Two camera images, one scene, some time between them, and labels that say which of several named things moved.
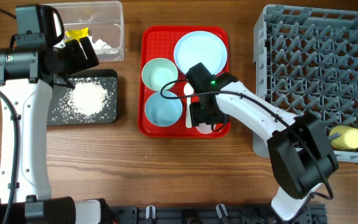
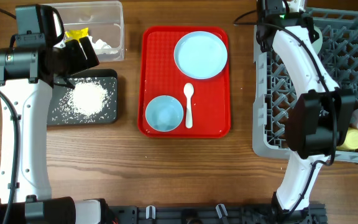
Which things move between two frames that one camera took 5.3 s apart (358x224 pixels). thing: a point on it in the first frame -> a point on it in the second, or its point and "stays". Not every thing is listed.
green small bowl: (157, 72) -> (317, 45)
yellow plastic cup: (350, 137) stays
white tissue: (100, 47) stays
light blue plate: (201, 46) stays
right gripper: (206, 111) -> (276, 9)
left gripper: (74, 53) stays
